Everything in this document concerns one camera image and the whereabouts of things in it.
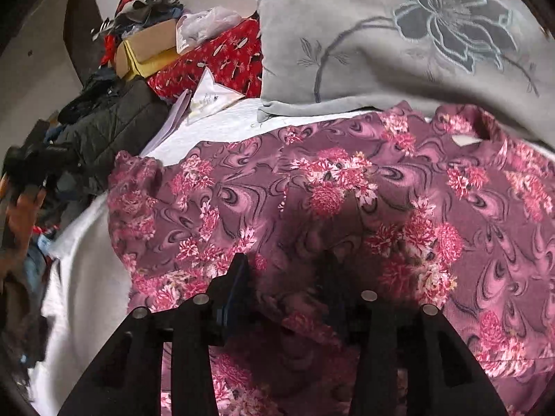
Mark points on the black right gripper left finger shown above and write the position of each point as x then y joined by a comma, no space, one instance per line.
125,377

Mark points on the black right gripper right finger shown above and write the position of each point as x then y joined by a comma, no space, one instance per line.
411,360

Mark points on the purple pink floral garment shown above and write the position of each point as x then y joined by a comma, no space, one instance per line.
513,338

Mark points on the pile of mixed clothes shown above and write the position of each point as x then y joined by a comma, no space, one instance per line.
131,17

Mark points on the person's left hand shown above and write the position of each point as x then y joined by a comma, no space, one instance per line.
22,217

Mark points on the white quilted bedspread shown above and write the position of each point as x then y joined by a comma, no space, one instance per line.
86,268

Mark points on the black quilted jacket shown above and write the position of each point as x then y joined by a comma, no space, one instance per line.
108,116

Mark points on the cardboard box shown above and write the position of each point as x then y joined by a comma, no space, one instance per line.
147,51

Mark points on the white paper envelope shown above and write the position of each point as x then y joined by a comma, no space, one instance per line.
208,99

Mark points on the white plastic bag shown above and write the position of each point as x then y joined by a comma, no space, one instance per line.
193,29

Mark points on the red floral pillow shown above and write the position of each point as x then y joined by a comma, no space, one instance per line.
234,58

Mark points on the grey floral pillow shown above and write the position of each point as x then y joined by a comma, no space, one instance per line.
323,57

